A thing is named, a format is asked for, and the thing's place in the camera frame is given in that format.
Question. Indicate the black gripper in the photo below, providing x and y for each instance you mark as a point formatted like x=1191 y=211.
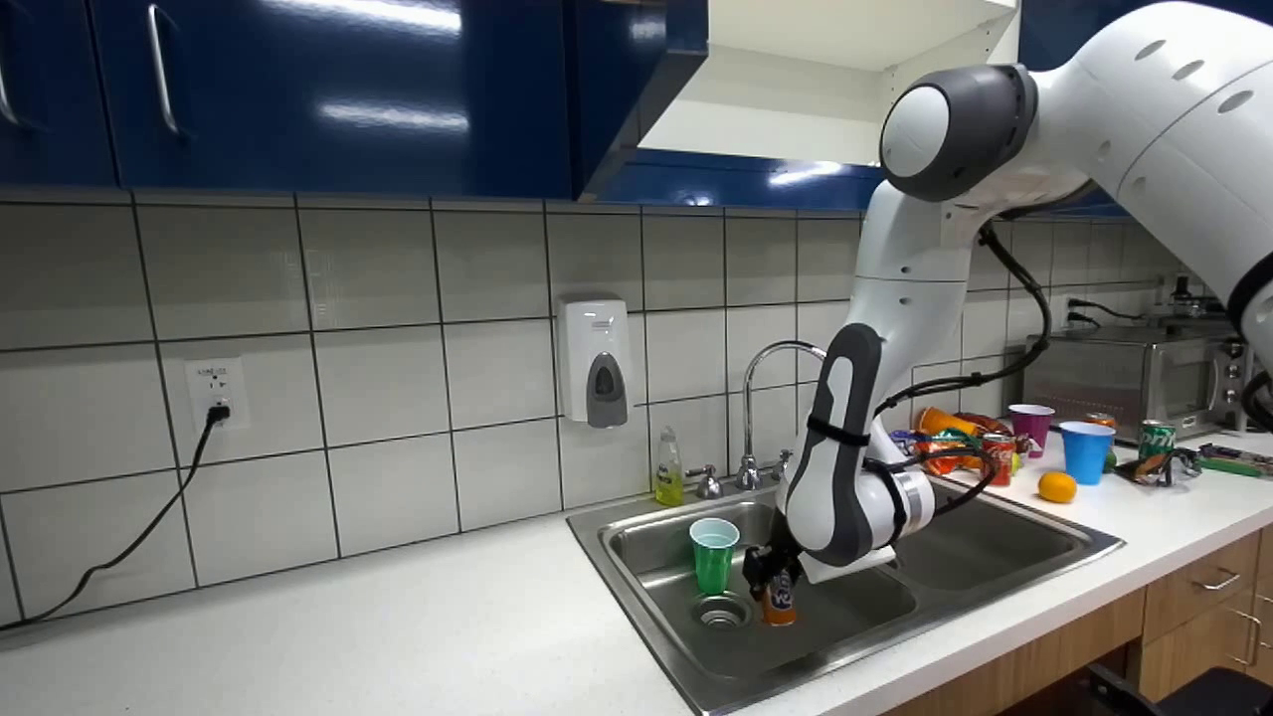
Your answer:
x=774 y=561

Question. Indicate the orange Fanta can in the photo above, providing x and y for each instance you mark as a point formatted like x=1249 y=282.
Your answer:
x=778 y=608

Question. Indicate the stainless steel double sink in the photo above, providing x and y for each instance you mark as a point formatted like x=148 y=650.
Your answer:
x=723 y=654

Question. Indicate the green plastic cup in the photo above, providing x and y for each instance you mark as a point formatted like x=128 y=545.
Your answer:
x=713 y=545

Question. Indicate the green dish soap bottle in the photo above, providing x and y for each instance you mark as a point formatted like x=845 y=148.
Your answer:
x=668 y=471

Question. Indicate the orange snack bag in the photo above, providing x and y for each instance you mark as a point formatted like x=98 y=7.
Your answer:
x=939 y=459

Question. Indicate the red Coca-Cola can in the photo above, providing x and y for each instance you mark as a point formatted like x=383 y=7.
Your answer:
x=1000 y=455

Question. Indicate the white soap dispenser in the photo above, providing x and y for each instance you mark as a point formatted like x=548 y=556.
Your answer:
x=594 y=365

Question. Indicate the yellow lemon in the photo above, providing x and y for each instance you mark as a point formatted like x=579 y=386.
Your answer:
x=1055 y=486

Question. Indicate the purple plastic cup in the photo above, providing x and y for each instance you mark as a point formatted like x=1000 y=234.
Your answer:
x=1032 y=423

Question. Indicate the blue plastic cup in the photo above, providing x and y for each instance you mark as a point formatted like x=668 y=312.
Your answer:
x=1083 y=450

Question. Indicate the wooden lower cabinet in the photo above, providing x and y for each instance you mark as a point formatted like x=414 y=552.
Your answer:
x=1188 y=646

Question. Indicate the silver microwave oven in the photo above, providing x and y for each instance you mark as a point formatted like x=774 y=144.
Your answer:
x=1179 y=376

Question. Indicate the blue upper cabinet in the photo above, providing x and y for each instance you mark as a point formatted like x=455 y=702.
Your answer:
x=622 y=103

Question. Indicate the white wall outlet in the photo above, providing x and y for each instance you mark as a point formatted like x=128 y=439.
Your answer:
x=219 y=384

